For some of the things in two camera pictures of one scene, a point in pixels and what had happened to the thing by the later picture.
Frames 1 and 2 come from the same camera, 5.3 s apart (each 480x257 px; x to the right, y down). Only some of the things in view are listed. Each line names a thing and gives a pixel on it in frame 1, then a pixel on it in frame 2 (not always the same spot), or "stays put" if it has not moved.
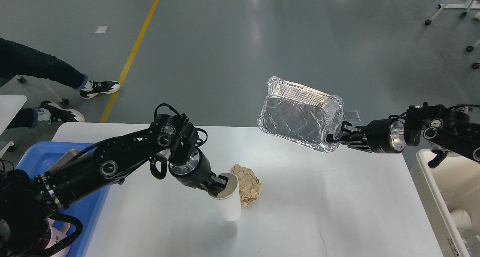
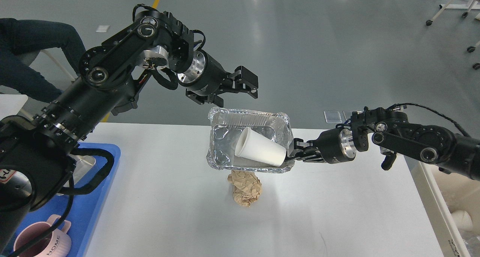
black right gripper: [384, 136] -> [335, 146]
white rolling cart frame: [469, 48] stays put
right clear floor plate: [351, 116] stays put
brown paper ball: [249, 185] stays put
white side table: [9, 105] stays put
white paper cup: [229, 198] -> [252, 145]
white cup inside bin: [461, 219] stays put
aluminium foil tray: [300, 115] -> [225, 127]
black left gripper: [195, 171] -> [205, 77]
